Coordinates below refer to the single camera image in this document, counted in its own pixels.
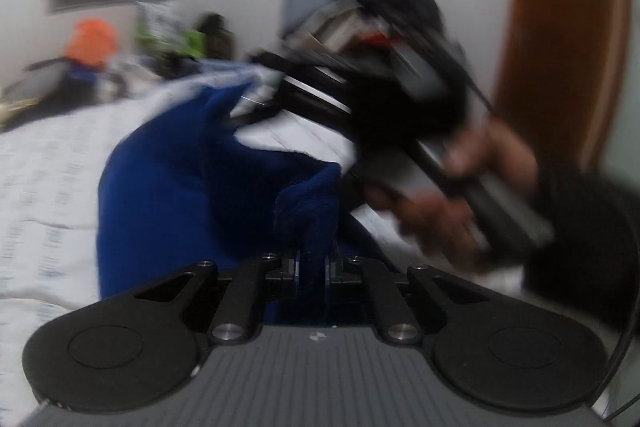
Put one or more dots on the orange cloth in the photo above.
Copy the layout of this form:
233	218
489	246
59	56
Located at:
92	39

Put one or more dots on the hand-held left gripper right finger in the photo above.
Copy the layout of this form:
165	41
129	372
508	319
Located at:
331	271

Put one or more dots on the brown wooden door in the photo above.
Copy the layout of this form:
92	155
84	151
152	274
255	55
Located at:
555	32

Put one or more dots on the blue knit sweater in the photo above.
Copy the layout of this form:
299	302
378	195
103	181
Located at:
200	207

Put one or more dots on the dark bag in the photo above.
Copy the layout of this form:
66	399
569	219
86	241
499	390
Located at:
216	34

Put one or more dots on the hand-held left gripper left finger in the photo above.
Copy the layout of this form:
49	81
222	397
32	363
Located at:
294	271

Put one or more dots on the white script-print bedspread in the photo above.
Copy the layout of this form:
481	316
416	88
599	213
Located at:
45	187

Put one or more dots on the green packet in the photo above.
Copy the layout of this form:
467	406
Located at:
192	39

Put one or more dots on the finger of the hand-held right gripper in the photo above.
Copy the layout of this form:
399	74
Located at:
300	66
320	99

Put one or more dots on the grey flat screen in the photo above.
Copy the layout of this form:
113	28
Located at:
305	9

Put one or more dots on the person's right hand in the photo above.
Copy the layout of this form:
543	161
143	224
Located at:
430	222

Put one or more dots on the pile of dark clothes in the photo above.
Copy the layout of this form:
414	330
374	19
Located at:
390	2

